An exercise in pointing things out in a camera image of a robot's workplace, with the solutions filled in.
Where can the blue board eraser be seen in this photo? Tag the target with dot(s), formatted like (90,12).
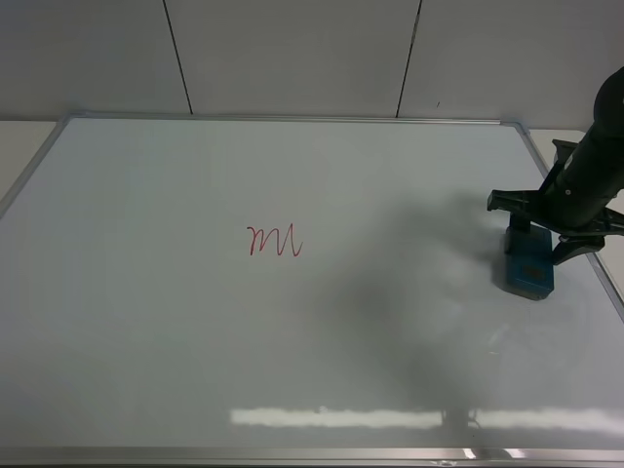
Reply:
(522,264)

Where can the red marker scribble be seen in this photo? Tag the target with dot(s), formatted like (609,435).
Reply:
(281,239)

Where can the white aluminium-framed whiteboard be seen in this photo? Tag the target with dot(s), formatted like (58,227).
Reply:
(136,328)

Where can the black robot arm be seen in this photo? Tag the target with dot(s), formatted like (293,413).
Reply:
(607,121)

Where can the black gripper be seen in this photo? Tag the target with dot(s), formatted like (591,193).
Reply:
(572,200)

